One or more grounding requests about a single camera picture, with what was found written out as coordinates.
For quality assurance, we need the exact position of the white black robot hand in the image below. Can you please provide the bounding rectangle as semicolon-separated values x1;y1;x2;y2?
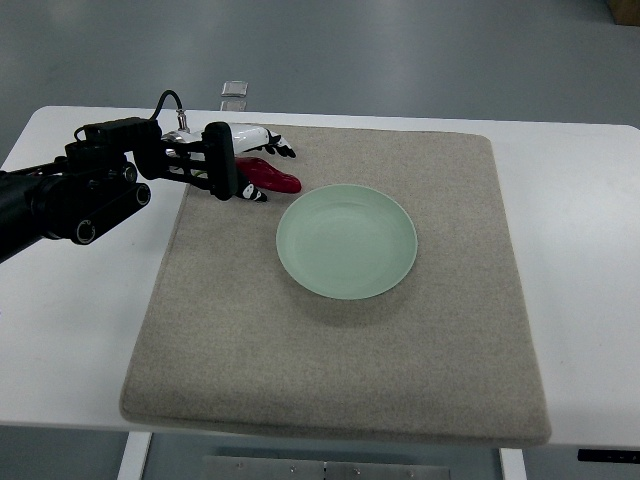
166;123;296;192

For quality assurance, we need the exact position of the red pepper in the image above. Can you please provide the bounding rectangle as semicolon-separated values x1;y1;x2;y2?
234;157;302;202

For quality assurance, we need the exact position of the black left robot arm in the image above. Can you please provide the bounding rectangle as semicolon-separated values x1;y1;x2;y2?
1;117;239;260

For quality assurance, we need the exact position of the light green plate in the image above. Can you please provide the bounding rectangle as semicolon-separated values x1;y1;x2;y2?
275;184;418;300

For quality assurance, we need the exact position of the lower floor socket cover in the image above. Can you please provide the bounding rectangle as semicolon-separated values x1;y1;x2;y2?
220;99;247;112

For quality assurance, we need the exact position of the floor socket cover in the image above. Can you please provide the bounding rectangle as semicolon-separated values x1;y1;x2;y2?
221;80;248;98
220;99;247;112

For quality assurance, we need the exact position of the upper floor socket cover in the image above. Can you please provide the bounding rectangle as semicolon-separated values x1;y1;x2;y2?
221;80;248;98

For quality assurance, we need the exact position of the beige felt mat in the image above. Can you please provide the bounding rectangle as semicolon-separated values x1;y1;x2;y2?
120;125;551;448

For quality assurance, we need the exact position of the white left table leg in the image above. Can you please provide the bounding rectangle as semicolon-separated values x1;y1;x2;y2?
116;432;152;480

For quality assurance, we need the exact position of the white table leg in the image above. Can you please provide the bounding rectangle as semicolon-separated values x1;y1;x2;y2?
499;448;527;480
116;432;152;480

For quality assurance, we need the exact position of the cardboard box corner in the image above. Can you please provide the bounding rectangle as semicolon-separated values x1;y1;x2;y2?
606;0;640;26

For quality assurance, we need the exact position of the white right table leg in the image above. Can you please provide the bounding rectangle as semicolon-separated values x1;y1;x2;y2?
499;448;527;480

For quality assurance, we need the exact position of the black table control panel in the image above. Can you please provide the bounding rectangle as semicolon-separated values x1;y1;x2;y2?
577;449;640;464

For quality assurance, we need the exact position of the metal table base plate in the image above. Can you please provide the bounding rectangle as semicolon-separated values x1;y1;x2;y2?
200;456;451;480

